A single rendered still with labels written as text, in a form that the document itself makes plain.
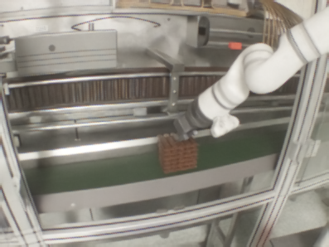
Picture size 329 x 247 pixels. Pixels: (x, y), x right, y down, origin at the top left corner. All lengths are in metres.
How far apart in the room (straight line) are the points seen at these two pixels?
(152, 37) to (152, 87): 0.30
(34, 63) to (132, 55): 0.44
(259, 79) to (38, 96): 0.58
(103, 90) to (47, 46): 0.21
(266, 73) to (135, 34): 0.63
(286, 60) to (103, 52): 0.43
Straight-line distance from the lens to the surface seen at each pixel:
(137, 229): 0.71
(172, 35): 1.00
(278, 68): 0.45
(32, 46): 0.65
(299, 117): 0.76
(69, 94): 0.72
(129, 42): 0.96
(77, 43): 0.63
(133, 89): 0.72
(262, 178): 1.35
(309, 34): 0.44
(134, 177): 0.72
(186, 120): 0.62
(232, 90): 0.50
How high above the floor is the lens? 1.12
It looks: 25 degrees down
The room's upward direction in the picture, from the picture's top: 2 degrees clockwise
